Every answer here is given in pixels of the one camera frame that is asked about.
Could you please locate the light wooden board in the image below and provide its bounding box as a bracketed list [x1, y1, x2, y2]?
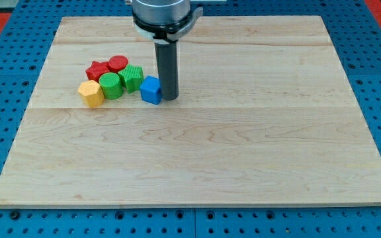
[0, 16, 381, 209]

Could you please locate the yellow hexagon block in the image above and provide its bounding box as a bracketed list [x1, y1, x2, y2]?
[77, 80, 105, 108]

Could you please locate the green star block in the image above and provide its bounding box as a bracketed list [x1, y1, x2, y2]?
[118, 64, 144, 93]

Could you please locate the red star block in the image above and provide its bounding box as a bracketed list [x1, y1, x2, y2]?
[85, 61, 110, 83]

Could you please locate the blue cube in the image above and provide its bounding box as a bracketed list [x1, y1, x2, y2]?
[140, 75, 162, 104]

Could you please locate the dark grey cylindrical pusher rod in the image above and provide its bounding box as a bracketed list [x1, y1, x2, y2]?
[154, 42, 179, 100]

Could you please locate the green cylinder block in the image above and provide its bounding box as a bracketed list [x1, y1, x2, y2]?
[99, 72, 123, 100]

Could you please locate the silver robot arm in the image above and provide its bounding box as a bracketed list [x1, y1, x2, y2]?
[131, 0, 204, 100]

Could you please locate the red cylinder block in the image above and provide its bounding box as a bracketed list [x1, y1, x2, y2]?
[108, 55, 129, 73]

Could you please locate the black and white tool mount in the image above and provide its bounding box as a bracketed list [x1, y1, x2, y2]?
[132, 7, 203, 44]

